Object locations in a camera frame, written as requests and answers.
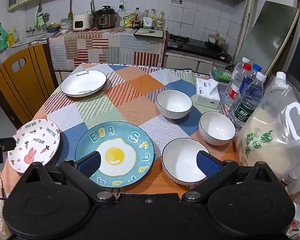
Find striped counter cloth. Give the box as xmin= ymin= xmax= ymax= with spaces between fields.
xmin=48 ymin=26 xmax=166 ymax=71

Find white plate with black rim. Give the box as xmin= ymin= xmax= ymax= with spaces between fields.
xmin=60 ymin=70 xmax=107 ymax=98

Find blue fried egg plate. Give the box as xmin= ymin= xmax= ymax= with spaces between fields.
xmin=74 ymin=121 xmax=155 ymax=188

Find grey metal sheet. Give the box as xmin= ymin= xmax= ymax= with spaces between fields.
xmin=234 ymin=0 xmax=300 ymax=76

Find blue basin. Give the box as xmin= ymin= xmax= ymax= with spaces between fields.
xmin=45 ymin=23 xmax=61 ymax=33

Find white rice cooker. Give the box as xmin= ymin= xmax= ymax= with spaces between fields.
xmin=72 ymin=14 xmax=94 ymax=32

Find white ribbed bowl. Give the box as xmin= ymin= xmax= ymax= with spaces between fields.
xmin=199 ymin=111 xmax=236 ymax=146
xmin=161 ymin=138 xmax=211 ymax=186
xmin=156 ymin=89 xmax=193 ymax=120

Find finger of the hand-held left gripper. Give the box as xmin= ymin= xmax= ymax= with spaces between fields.
xmin=0 ymin=137 xmax=17 ymax=153

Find black pressure cooker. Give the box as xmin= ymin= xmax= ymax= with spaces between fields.
xmin=93 ymin=5 xmax=117 ymax=30

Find black gas stove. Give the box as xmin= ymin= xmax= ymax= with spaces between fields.
xmin=166 ymin=34 xmax=232 ymax=61

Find yellow wooden chair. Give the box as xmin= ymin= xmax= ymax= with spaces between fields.
xmin=0 ymin=44 xmax=59 ymax=130

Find patchwork tablecloth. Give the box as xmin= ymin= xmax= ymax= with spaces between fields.
xmin=0 ymin=62 xmax=243 ymax=198

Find white cooking pot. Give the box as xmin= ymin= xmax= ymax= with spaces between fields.
xmin=208 ymin=32 xmax=227 ymax=46

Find stacked metal bowls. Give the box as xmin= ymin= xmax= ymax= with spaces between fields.
xmin=59 ymin=17 xmax=73 ymax=30

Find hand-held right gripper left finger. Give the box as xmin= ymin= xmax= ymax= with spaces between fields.
xmin=23 ymin=151 xmax=116 ymax=206

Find white tissue pack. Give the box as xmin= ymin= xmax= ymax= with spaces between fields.
xmin=195 ymin=77 xmax=220 ymax=110

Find green plastic bag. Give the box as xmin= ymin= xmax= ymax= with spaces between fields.
xmin=0 ymin=22 xmax=9 ymax=52

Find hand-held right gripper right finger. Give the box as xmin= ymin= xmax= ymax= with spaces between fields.
xmin=182 ymin=150 xmax=276 ymax=203

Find red label water bottle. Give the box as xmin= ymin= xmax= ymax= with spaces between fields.
xmin=225 ymin=63 xmax=252 ymax=112

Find green cloth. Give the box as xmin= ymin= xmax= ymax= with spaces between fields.
xmin=33 ymin=12 xmax=49 ymax=28

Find pink bunny print plate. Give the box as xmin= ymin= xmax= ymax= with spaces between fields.
xmin=7 ymin=118 xmax=61 ymax=173

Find white cutting board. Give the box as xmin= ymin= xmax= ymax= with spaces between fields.
xmin=134 ymin=28 xmax=164 ymax=39

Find blue label water bottle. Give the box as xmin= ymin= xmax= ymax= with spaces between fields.
xmin=234 ymin=64 xmax=262 ymax=113

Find green label water bottle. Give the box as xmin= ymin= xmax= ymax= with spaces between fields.
xmin=231 ymin=72 xmax=267 ymax=130

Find cooking oil bottle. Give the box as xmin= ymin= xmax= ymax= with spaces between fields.
xmin=142 ymin=9 xmax=150 ymax=29
xmin=149 ymin=8 xmax=157 ymax=29
xmin=157 ymin=10 xmax=165 ymax=30
xmin=132 ymin=8 xmax=141 ymax=29

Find clear white-cap water bottle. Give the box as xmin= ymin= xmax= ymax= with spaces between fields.
xmin=231 ymin=57 xmax=251 ymax=80

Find clear bag of rice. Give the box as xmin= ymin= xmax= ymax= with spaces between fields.
xmin=234 ymin=71 xmax=300 ymax=181

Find cream lower cabinet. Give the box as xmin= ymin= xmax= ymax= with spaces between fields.
xmin=164 ymin=51 xmax=215 ymax=75

